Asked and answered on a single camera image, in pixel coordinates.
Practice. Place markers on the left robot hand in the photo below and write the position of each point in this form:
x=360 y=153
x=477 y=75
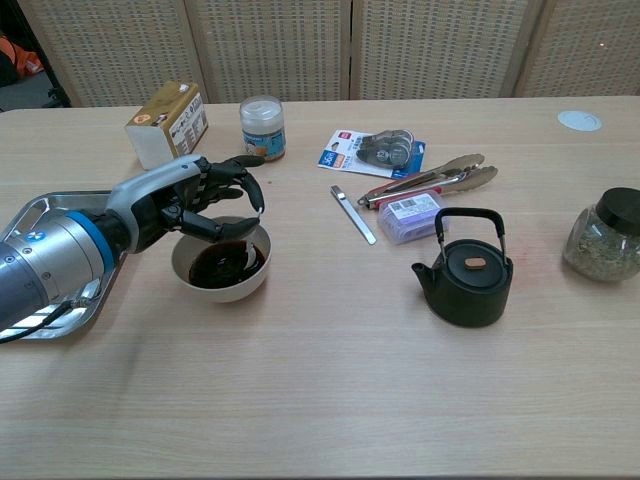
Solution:
x=150 y=195

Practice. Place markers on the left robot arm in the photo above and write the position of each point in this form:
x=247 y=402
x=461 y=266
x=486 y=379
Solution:
x=50 y=260

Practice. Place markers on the cup of dark coffee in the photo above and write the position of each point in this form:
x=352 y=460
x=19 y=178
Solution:
x=225 y=292

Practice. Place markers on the gold carton box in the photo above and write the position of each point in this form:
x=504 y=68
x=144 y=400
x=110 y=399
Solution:
x=165 y=130

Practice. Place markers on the metal tray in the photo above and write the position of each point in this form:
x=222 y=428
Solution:
x=55 y=202

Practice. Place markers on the small tin can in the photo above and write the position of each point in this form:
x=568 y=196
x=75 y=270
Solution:
x=262 y=130

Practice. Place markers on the black tripod stand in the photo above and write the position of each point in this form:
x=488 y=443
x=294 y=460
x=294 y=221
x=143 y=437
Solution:
x=56 y=87

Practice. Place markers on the orange and black bag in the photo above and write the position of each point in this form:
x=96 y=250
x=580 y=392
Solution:
x=17 y=60

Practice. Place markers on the correction tape blister pack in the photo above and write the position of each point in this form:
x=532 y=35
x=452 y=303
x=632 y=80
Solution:
x=350 y=155

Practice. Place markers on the woven folding screen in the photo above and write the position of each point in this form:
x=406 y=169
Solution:
x=300 y=45

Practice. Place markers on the small labelled plastic box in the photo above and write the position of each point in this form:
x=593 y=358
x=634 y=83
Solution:
x=405 y=220

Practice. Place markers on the black teapot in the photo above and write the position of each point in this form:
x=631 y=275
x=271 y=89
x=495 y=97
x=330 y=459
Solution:
x=470 y=290

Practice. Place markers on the glass jar with black lid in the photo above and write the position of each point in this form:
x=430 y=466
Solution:
x=600 y=245

